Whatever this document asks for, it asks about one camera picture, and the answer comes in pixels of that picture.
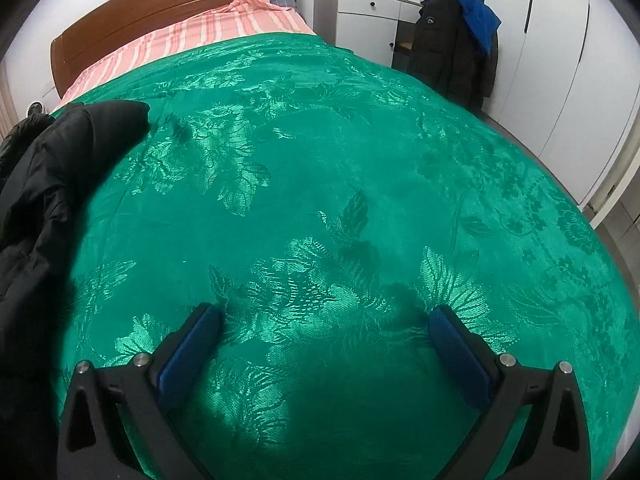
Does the brown wooden headboard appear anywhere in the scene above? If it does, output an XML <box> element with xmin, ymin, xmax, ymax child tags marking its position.
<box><xmin>50</xmin><ymin>0</ymin><xmax>232</xmax><ymax>96</ymax></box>

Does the black coat on chair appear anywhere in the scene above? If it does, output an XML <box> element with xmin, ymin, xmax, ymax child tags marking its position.
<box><xmin>407</xmin><ymin>0</ymin><xmax>498</xmax><ymax>115</ymax></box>

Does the small white round device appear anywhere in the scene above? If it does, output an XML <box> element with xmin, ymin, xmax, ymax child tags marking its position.
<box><xmin>26</xmin><ymin>101</ymin><xmax>46</xmax><ymax>117</ymax></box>

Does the green floral bedspread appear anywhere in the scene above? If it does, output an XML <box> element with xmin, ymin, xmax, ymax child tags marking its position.
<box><xmin>53</xmin><ymin>32</ymin><xmax>639</xmax><ymax>479</ymax></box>

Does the pink striped bed sheet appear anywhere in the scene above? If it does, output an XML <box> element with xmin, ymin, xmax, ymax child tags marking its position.
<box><xmin>56</xmin><ymin>0</ymin><xmax>312</xmax><ymax>108</ymax></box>

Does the white wardrobe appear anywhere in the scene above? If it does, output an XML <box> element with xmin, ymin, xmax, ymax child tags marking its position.
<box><xmin>484</xmin><ymin>0</ymin><xmax>639</xmax><ymax>207</ymax></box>

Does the white bedside cabinet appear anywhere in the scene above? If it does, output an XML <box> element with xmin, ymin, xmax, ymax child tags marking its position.
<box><xmin>314</xmin><ymin>0</ymin><xmax>421</xmax><ymax>67</ymax></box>

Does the black puffer jacket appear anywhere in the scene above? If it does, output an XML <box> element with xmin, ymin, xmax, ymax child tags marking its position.
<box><xmin>1</xmin><ymin>100</ymin><xmax>150</xmax><ymax>479</ymax></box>

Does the blue garment on coat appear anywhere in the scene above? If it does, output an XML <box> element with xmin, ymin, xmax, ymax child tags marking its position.
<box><xmin>458</xmin><ymin>0</ymin><xmax>501</xmax><ymax>56</ymax></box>

